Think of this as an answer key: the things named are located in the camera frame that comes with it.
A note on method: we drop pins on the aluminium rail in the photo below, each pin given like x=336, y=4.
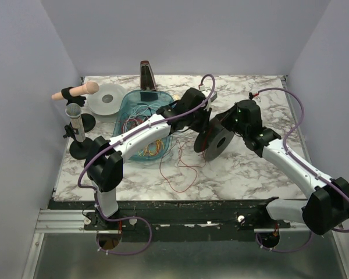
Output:
x=59, y=221

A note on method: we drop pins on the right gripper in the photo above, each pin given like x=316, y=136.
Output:
x=225, y=118

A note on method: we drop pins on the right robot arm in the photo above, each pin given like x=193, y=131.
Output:
x=327, y=203

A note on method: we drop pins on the white cable spool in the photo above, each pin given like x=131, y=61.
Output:
x=107, y=100

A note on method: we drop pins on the black microphone stand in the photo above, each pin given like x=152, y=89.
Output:
x=88, y=120
x=81, y=144

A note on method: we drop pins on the brown metronome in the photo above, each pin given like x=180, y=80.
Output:
x=147, y=79

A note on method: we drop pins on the dark grey cable spool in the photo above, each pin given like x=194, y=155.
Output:
x=213, y=141

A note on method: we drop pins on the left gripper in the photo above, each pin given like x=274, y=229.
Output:
x=205, y=117

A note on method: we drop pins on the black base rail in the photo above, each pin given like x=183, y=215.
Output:
x=186, y=221

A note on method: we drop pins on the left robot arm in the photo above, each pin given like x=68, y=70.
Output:
x=104, y=163

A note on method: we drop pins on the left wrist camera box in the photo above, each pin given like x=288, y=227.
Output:
x=213, y=95

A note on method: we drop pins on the pink microphone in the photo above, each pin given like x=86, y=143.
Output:
x=87, y=88

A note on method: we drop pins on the blue transparent plastic bin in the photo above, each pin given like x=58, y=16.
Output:
x=137, y=107

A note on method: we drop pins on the silver microphone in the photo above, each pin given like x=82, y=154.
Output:
x=74, y=111

